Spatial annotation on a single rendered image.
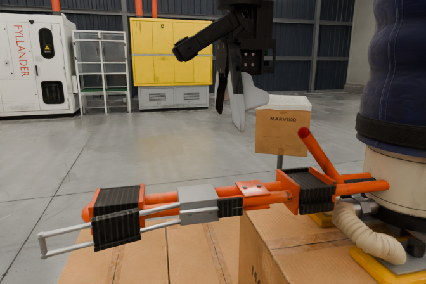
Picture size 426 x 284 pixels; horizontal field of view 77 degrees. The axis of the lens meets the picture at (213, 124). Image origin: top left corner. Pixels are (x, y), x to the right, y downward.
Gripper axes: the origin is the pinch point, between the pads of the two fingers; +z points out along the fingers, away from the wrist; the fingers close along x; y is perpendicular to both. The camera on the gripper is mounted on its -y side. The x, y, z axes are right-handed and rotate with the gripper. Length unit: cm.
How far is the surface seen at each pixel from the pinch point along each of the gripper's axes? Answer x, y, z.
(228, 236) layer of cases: 61, 17, 67
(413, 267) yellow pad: -11.6, 31.1, 24.6
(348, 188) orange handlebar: -2.1, 24.3, 13.6
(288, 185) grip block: -0.9, 12.2, 12.4
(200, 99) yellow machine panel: 733, 102, 94
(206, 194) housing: -1.0, -3.5, 12.6
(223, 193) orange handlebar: 1.2, 0.1, 14.0
